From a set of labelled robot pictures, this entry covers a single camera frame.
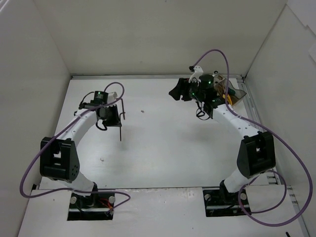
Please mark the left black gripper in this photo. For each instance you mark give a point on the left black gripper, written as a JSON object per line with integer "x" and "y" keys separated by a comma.
{"x": 112, "y": 116}

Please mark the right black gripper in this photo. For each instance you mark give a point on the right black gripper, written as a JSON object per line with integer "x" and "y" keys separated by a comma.
{"x": 185, "y": 90}

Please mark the dark hex key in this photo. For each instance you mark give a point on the dark hex key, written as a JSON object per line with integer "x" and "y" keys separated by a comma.
{"x": 121, "y": 117}

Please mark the yellow needle nose pliers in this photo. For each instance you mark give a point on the yellow needle nose pliers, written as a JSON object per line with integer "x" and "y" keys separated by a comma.
{"x": 228, "y": 98}

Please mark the green handled screwdriver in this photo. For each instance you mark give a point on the green handled screwdriver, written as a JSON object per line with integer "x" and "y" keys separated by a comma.
{"x": 231, "y": 92}

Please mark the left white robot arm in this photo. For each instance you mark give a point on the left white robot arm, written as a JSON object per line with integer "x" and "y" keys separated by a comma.
{"x": 59, "y": 159}

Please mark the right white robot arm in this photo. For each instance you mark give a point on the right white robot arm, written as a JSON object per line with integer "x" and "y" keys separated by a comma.
{"x": 256, "y": 153}

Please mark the clear plastic organizer container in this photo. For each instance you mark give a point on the clear plastic organizer container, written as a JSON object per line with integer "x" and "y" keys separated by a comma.
{"x": 220, "y": 83}

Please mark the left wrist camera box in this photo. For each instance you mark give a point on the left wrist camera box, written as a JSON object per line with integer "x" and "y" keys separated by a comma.
{"x": 112, "y": 96}

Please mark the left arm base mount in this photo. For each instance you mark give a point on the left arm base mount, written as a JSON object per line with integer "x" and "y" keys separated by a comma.
{"x": 96, "y": 207}

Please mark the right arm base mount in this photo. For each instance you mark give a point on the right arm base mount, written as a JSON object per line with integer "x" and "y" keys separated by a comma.
{"x": 218, "y": 202}

